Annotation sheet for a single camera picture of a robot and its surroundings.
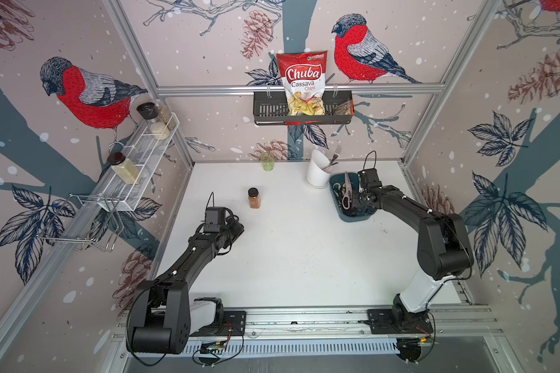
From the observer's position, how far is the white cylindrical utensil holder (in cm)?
100

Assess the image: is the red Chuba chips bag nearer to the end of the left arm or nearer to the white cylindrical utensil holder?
the white cylindrical utensil holder

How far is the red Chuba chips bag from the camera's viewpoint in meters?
0.81

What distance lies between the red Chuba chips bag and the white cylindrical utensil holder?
21 cm
